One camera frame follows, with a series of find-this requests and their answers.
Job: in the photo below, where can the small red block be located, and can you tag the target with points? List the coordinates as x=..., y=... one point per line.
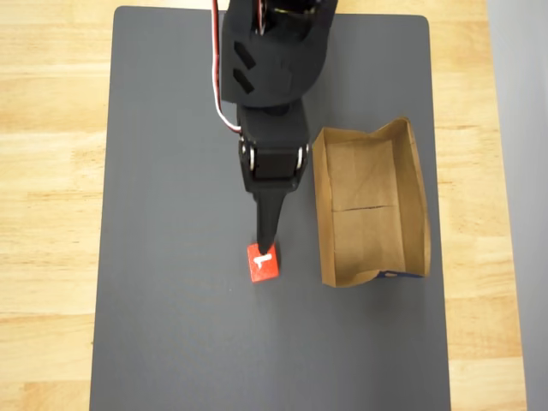
x=265, y=272

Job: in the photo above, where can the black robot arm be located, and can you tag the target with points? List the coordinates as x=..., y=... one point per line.
x=278, y=55

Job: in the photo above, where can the brown paper box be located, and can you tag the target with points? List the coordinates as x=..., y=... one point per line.
x=368, y=231

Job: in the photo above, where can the dark grey mat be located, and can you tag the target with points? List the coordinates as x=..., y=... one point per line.
x=171, y=214

